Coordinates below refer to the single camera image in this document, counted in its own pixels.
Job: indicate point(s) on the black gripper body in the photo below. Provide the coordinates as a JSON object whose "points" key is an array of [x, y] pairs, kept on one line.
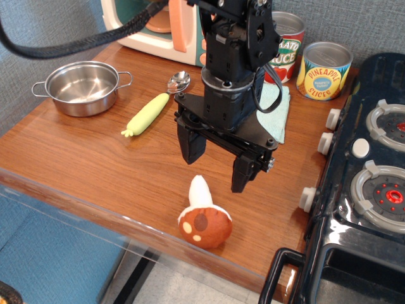
{"points": [[226, 115]]}

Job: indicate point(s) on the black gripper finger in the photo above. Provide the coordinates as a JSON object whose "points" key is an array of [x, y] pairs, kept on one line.
{"points": [[245, 169], [192, 144]]}

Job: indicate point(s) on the silver metal pot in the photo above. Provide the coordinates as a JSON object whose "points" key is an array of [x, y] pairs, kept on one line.
{"points": [[83, 88]]}

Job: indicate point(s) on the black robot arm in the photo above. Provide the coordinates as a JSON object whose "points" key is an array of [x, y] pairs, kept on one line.
{"points": [[241, 40]]}

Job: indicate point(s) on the light blue rag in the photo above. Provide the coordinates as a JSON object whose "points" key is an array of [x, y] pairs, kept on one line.
{"points": [[274, 123]]}

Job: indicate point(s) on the plush brown mushroom toy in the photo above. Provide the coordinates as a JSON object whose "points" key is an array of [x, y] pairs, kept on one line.
{"points": [[203, 223]]}

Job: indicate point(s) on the toy microwave oven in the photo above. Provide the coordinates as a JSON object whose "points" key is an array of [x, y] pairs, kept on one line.
{"points": [[175, 33]]}

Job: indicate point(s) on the tomato sauce can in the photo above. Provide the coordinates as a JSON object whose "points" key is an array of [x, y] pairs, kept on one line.
{"points": [[292, 29]]}

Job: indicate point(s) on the pineapple slices can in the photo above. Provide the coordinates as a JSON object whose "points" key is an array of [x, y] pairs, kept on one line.
{"points": [[323, 71]]}

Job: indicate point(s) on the black toy stove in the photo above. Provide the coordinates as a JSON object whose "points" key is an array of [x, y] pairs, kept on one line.
{"points": [[354, 249]]}

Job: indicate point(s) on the spoon with green handle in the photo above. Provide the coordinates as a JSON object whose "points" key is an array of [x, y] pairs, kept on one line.
{"points": [[145, 117]]}

